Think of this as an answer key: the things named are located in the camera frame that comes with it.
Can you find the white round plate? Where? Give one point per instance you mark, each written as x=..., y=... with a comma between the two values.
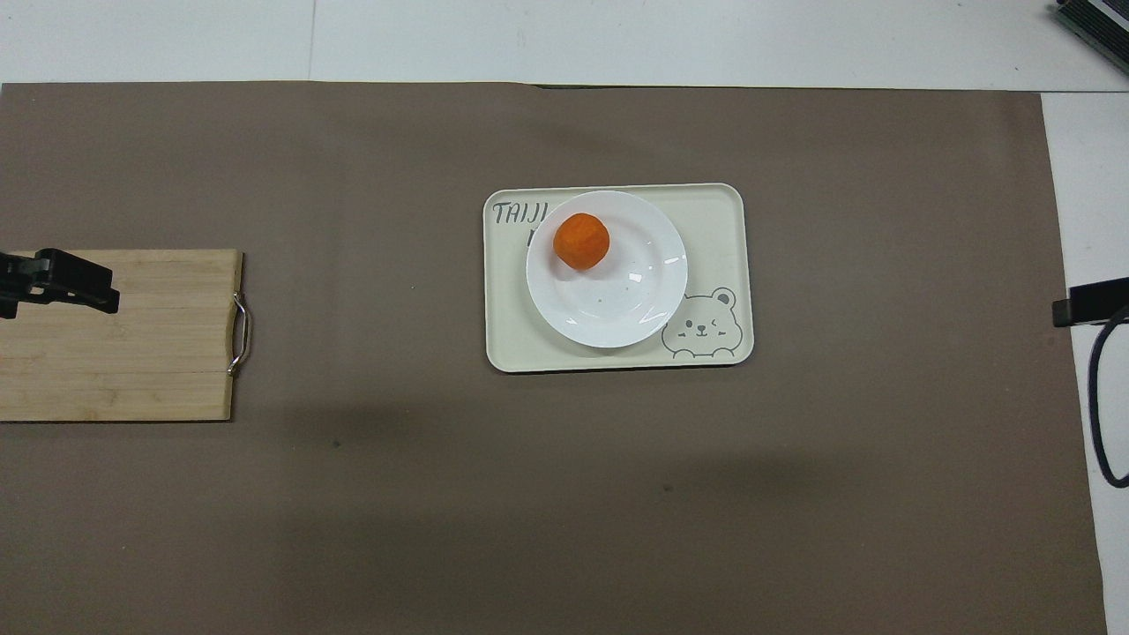
x=617, y=300

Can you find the orange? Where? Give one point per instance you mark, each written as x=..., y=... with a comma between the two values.
x=581, y=240

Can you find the cream tray with bear drawing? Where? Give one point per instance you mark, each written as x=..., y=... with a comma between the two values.
x=719, y=229

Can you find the dark device corner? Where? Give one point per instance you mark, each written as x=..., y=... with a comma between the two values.
x=1098, y=19

